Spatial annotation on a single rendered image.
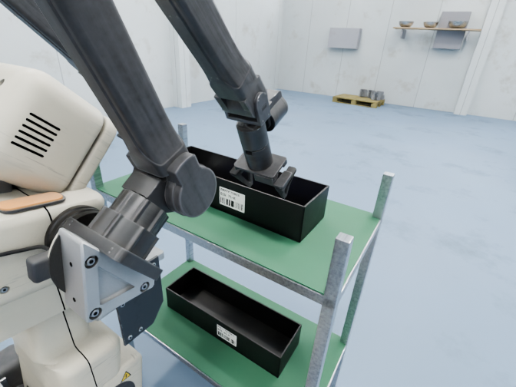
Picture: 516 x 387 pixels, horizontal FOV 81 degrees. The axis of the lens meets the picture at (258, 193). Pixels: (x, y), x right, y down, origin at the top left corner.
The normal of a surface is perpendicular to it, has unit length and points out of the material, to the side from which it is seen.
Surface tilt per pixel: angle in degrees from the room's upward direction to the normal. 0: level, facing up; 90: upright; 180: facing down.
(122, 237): 56
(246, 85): 92
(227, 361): 0
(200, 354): 0
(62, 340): 90
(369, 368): 0
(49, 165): 90
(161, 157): 80
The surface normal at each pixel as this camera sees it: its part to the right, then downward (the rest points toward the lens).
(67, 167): 0.83, 0.29
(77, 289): -0.54, 0.22
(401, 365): 0.05, -0.89
